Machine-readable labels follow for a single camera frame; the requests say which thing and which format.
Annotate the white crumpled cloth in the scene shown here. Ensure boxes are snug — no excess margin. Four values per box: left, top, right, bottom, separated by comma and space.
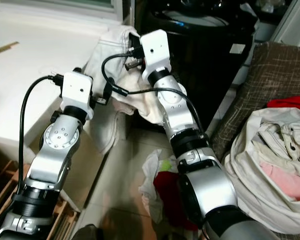
140, 149, 182, 222

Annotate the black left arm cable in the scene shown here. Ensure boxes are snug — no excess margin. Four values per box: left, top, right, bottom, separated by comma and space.
18, 74, 67, 202

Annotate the wooden ruler stick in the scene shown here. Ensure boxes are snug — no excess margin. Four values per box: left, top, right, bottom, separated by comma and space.
0, 41, 20, 57

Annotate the small green item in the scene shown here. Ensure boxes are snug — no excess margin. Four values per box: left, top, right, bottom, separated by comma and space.
159, 159, 173, 172

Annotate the brown patterned fabric seat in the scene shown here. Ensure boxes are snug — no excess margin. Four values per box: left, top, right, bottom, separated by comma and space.
212, 41, 300, 162

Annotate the white appliance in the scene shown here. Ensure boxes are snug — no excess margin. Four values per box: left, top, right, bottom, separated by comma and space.
269, 0, 300, 49

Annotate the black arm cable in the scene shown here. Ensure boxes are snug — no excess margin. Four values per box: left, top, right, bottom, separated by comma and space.
18, 74, 67, 202
100, 52, 209, 137

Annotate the black washing machine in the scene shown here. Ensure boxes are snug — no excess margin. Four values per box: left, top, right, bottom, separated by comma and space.
130, 0, 271, 132

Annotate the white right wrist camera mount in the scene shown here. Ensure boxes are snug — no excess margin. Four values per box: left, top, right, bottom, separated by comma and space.
139, 29, 171, 82

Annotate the white washing machine label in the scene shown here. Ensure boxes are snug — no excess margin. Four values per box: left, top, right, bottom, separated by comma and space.
229, 43, 246, 55

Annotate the small red cloth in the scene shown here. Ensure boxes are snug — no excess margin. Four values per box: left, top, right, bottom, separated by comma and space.
267, 96, 300, 114

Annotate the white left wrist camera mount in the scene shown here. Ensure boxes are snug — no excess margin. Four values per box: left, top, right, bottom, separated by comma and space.
59, 70, 95, 110

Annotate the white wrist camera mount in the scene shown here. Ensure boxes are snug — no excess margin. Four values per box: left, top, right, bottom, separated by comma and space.
139, 29, 171, 82
59, 70, 95, 110

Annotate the beige laundry bag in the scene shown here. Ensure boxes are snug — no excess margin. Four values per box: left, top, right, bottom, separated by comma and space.
222, 107, 300, 236

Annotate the white cloth garment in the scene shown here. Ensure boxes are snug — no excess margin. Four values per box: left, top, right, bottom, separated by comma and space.
82, 25, 189, 156

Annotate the dark red garment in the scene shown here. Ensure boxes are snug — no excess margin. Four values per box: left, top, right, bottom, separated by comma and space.
152, 170, 197, 232

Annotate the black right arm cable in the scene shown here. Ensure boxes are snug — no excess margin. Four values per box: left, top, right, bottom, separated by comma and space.
100, 52, 209, 137

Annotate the white window frame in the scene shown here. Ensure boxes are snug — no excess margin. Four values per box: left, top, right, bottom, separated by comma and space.
0, 0, 124, 22

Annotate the white counter cabinet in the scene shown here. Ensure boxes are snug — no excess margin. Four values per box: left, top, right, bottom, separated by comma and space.
0, 10, 111, 211

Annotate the pink cloth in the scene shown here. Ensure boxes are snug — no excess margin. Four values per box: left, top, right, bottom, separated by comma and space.
259, 160, 300, 202

